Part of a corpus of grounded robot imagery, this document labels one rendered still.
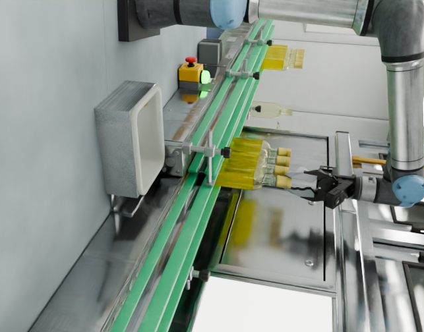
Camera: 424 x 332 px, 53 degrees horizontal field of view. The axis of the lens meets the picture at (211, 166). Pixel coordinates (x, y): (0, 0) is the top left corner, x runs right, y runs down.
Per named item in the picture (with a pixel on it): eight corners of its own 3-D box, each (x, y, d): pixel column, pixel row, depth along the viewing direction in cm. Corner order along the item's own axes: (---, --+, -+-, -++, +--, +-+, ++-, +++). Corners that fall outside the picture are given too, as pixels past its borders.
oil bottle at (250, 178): (192, 183, 131) (262, 192, 127) (192, 167, 128) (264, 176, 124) (197, 174, 136) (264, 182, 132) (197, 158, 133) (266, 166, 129)
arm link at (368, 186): (372, 207, 123) (378, 182, 119) (355, 205, 124) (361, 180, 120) (369, 195, 129) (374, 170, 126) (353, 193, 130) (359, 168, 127)
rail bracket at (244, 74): (223, 78, 163) (258, 81, 160) (223, 58, 159) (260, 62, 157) (225, 74, 166) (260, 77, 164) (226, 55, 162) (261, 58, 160)
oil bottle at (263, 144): (206, 155, 146) (268, 163, 142) (206, 140, 143) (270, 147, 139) (209, 147, 150) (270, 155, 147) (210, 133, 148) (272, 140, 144)
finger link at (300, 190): (285, 188, 134) (315, 188, 132) (283, 197, 129) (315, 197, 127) (284, 179, 133) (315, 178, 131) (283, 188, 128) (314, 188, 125)
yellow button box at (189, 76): (177, 87, 149) (198, 89, 147) (177, 66, 145) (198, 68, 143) (183, 80, 155) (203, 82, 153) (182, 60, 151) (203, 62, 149)
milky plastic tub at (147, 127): (107, 195, 101) (142, 200, 100) (95, 107, 89) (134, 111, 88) (134, 159, 116) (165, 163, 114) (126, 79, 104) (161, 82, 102)
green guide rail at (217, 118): (187, 149, 117) (215, 153, 116) (186, 146, 117) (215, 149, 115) (263, 13, 263) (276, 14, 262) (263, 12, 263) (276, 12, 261)
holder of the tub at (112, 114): (109, 212, 104) (139, 217, 103) (93, 108, 90) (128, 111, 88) (134, 175, 118) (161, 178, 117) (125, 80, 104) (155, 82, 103)
